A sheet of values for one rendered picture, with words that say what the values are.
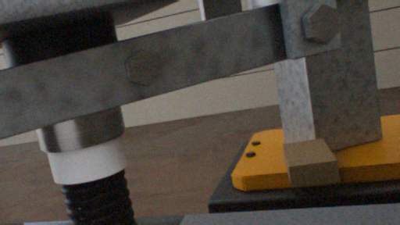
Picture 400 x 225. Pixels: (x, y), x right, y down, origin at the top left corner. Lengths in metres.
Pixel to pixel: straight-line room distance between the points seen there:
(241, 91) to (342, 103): 5.47
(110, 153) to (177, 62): 0.10
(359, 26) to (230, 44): 0.90
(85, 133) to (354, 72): 0.98
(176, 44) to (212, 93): 6.38
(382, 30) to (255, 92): 1.76
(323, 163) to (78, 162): 0.72
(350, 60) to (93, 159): 0.97
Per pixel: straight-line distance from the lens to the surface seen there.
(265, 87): 6.69
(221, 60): 0.40
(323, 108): 1.25
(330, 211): 0.70
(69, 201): 0.43
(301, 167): 1.04
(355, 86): 1.29
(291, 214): 0.70
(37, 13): 0.32
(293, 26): 0.41
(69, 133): 0.39
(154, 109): 6.99
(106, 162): 0.41
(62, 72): 0.36
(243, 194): 1.17
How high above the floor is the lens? 1.14
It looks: 12 degrees down
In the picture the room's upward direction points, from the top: 12 degrees counter-clockwise
